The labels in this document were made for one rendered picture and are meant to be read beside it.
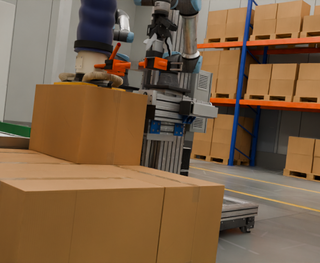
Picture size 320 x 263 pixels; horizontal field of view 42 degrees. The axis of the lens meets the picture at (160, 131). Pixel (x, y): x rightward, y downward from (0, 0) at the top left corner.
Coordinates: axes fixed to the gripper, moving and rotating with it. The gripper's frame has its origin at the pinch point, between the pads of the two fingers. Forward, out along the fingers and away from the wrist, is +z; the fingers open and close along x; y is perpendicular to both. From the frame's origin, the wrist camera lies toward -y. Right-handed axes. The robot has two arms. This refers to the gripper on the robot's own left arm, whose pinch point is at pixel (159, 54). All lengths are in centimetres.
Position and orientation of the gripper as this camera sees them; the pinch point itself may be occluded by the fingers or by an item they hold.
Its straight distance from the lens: 202.2
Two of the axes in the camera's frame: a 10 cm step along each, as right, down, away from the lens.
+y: -6.4, -0.9, 7.6
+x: -7.6, -0.7, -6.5
